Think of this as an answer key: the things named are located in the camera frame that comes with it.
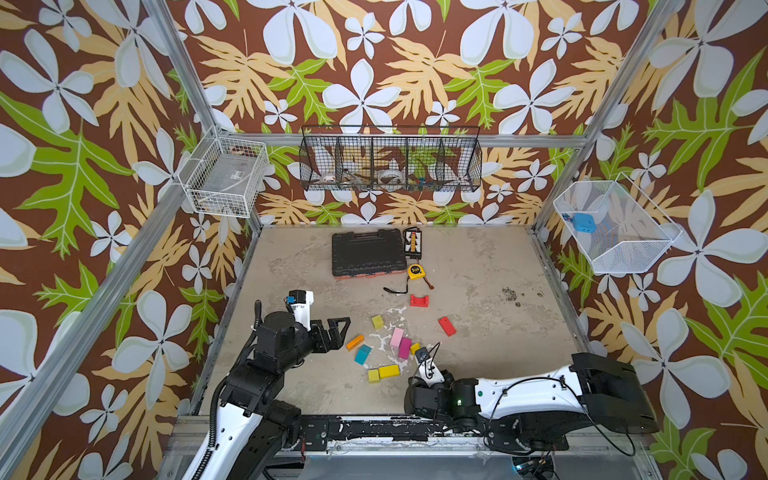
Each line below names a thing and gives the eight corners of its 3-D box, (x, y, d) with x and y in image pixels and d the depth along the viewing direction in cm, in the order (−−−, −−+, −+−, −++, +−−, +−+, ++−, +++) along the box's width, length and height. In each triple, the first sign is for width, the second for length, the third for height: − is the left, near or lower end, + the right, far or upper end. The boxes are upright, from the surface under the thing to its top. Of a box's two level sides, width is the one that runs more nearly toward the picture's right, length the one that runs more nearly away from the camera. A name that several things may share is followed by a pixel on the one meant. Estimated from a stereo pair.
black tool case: (334, 282, 105) (332, 273, 101) (333, 242, 117) (331, 233, 113) (407, 275, 107) (408, 266, 103) (399, 236, 119) (399, 227, 115)
